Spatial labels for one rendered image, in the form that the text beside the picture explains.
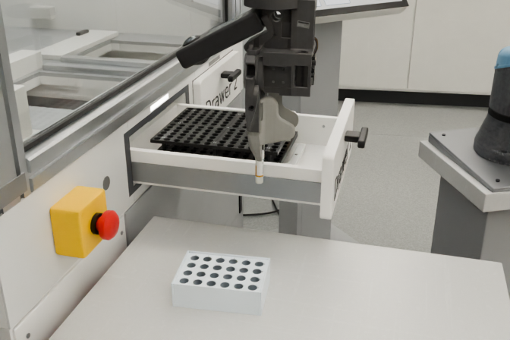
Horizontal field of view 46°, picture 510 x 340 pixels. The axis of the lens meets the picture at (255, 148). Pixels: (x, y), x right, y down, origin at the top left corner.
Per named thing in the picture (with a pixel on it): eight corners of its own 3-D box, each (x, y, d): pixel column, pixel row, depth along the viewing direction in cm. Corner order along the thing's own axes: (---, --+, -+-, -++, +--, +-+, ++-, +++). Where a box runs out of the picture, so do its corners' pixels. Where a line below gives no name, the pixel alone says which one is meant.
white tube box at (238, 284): (270, 279, 88) (270, 257, 86) (261, 316, 80) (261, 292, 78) (188, 272, 89) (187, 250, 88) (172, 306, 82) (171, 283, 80)
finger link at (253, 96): (256, 136, 72) (258, 64, 69) (244, 135, 73) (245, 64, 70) (262, 124, 77) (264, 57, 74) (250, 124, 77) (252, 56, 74)
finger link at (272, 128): (292, 171, 75) (295, 100, 72) (246, 168, 76) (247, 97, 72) (295, 162, 78) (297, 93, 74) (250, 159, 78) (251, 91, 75)
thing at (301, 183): (341, 146, 116) (343, 116, 114) (321, 206, 93) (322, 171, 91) (151, 127, 125) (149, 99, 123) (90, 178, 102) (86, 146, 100)
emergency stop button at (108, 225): (123, 231, 82) (121, 206, 80) (109, 247, 78) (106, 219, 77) (103, 228, 83) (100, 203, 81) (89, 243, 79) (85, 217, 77)
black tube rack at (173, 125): (297, 148, 114) (298, 116, 112) (277, 187, 98) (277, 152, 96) (188, 137, 119) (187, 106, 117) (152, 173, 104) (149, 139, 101)
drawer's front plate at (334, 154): (351, 150, 118) (354, 97, 113) (330, 221, 92) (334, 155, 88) (342, 149, 118) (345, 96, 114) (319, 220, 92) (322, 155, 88)
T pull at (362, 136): (368, 133, 104) (368, 126, 104) (364, 149, 97) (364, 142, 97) (347, 131, 105) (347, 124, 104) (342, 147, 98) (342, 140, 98)
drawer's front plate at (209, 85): (240, 92, 153) (239, 50, 149) (202, 131, 127) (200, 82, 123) (233, 92, 154) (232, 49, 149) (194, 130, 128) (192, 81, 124)
